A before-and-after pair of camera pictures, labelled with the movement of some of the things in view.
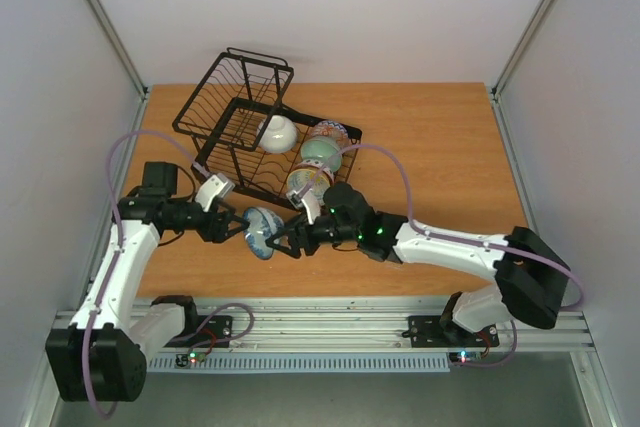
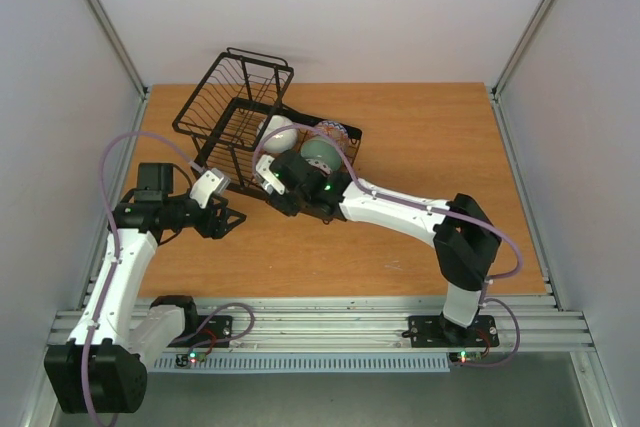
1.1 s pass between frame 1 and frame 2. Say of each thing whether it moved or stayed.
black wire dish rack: stayed
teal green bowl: stayed
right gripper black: moved
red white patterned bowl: stayed
